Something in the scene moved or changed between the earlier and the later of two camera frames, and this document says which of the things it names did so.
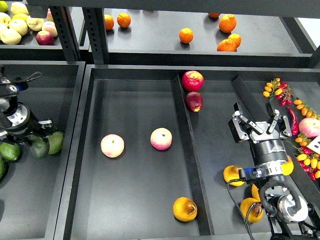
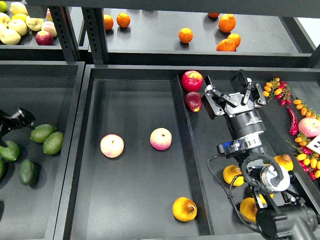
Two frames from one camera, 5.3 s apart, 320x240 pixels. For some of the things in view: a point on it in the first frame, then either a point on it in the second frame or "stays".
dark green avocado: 40,148 → 27,172
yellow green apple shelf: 35,24 stays
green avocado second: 55,140 stays
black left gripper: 30,127 → 9,123
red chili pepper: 295,129 stays
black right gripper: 268,148 → 244,120
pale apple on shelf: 19,25 stays
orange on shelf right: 236,38 stays
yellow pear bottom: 256,212 stays
